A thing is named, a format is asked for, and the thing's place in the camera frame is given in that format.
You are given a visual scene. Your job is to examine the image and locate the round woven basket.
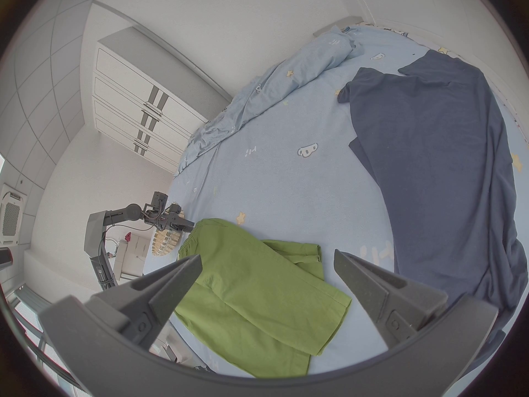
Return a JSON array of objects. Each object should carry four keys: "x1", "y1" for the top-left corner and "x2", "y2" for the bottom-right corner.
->
[{"x1": 151, "y1": 200, "x2": 183, "y2": 258}]

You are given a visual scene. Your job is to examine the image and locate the dark blue garment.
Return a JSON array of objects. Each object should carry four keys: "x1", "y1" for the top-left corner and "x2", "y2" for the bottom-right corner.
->
[{"x1": 337, "y1": 49, "x2": 529, "y2": 367}]

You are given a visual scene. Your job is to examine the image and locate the white wardrobe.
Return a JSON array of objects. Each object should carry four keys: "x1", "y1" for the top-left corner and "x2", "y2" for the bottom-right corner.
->
[{"x1": 93, "y1": 25, "x2": 232, "y2": 177}]

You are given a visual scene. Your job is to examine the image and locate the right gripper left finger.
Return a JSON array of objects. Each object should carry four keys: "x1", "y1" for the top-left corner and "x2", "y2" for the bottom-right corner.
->
[{"x1": 85, "y1": 254, "x2": 203, "y2": 350}]

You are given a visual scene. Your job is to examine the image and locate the green shorts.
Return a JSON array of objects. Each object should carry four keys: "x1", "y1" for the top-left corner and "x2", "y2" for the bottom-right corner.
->
[{"x1": 174, "y1": 218, "x2": 353, "y2": 379}]

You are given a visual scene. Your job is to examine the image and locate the white ceiling air conditioner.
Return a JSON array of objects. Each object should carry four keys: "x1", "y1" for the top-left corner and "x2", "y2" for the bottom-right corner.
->
[{"x1": 0, "y1": 182, "x2": 29, "y2": 247}]

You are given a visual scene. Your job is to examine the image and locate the pale blue quilt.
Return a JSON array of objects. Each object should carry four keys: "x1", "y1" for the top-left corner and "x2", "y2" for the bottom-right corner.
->
[{"x1": 178, "y1": 25, "x2": 364, "y2": 177}]

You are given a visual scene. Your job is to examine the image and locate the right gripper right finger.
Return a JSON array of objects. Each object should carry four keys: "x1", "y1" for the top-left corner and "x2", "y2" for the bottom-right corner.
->
[{"x1": 333, "y1": 249, "x2": 449, "y2": 351}]

